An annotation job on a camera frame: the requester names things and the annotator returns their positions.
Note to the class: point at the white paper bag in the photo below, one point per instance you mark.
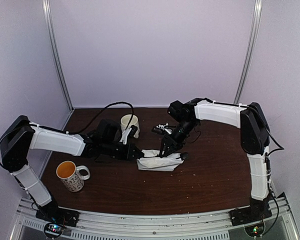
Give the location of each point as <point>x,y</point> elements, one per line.
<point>152,162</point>

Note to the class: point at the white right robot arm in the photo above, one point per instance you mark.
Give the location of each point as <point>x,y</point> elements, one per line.
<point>255,138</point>

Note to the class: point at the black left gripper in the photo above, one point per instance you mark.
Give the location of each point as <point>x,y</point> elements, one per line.
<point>129,153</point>

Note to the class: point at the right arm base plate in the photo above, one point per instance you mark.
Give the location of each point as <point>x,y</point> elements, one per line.
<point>248,215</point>

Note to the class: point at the left aluminium corner post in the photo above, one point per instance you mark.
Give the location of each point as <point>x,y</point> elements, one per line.
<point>46,4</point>

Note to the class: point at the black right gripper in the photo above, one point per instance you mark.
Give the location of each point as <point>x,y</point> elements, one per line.
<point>169,141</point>

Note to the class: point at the right aluminium corner post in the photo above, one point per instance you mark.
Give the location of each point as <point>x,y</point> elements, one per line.
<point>254,31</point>

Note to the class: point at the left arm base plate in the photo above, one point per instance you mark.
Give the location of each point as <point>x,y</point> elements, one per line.
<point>60,216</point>

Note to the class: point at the patterned mug orange inside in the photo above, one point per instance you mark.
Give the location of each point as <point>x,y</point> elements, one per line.
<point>72,176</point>

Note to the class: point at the aluminium front rail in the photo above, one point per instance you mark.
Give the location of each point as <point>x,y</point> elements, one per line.
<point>214,225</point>

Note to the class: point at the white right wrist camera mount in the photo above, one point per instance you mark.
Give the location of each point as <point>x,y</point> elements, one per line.
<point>163,129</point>

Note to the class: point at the cream ceramic mug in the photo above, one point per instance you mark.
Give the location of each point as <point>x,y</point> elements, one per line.
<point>129,120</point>

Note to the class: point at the aluminium corner post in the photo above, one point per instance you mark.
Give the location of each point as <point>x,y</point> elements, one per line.
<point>254,31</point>
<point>46,4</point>

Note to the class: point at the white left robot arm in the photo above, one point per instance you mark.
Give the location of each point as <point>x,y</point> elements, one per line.
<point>23,135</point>

